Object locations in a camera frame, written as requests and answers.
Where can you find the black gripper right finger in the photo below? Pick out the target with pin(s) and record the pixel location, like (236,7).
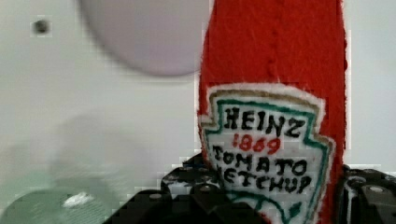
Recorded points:
(365,196)

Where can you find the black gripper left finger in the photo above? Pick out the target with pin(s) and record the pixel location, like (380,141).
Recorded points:
(190,194)

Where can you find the red plush ketchup bottle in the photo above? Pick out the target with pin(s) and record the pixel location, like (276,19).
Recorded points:
(272,105)

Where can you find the green oval strainer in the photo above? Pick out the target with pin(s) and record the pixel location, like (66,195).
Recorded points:
(64,197)

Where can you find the lilac round plate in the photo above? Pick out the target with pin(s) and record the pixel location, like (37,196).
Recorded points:
(156,37)

